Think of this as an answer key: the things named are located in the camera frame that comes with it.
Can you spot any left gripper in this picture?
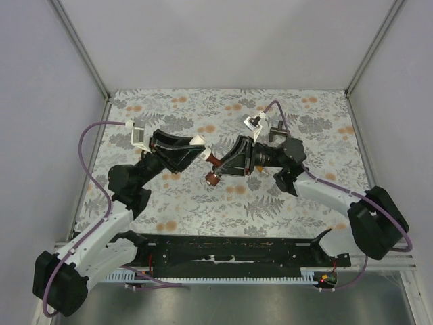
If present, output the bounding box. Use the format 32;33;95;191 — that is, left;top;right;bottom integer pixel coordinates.
137;129;207;188

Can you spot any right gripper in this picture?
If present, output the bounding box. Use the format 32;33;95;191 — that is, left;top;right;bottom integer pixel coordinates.
212;135;285;177

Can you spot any white pipe elbow fitting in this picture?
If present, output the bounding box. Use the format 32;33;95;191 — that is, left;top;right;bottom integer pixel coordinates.
189;135;212;161

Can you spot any brown faucet with chrome cap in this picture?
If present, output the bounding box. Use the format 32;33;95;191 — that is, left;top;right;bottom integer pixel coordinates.
205;153;222;186

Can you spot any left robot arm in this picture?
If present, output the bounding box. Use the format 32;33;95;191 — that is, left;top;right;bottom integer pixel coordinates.
32;127;211;318

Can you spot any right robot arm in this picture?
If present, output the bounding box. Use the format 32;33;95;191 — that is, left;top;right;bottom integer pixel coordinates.
206;136;412;267

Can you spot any grey metal faucet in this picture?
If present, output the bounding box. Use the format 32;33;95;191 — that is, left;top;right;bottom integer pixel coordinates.
268;121;291;142

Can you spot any floral patterned table mat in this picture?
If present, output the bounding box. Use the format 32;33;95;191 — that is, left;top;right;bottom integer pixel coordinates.
74;89;368;238

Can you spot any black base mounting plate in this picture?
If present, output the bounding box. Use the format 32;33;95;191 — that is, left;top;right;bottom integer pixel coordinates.
72;232;352;279

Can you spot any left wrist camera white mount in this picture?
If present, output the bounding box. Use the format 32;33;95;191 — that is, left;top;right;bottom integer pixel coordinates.
125;119;151;152

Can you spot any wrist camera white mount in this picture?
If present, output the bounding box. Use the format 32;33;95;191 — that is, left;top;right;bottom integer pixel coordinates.
243;111;267;142
125;119;151;152

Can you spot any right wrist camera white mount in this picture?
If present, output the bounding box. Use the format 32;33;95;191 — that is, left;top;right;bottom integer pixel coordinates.
243;111;267;142

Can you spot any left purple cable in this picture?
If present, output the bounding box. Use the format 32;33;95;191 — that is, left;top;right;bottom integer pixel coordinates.
42;121;185;318

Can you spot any purple cable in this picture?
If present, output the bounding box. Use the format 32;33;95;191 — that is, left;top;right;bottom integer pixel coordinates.
263;100;413;293
42;121;185;318

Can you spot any white slotted cable duct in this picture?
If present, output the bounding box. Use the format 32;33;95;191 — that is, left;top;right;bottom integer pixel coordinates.
101;269;318;284

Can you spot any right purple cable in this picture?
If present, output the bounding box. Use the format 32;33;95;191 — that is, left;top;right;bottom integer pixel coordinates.
263;100;413;293

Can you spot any left aluminium frame post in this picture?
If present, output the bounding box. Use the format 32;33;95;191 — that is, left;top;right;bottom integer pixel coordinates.
49;0;111;102

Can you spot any aluminium frame post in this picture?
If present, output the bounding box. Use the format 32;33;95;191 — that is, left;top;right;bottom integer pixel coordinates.
344;0;407;99
49;0;111;102

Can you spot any aluminium rail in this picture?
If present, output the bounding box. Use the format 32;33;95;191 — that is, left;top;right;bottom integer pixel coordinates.
350;252;417;272

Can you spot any right aluminium frame post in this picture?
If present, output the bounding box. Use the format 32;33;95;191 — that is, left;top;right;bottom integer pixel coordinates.
344;0;407;99

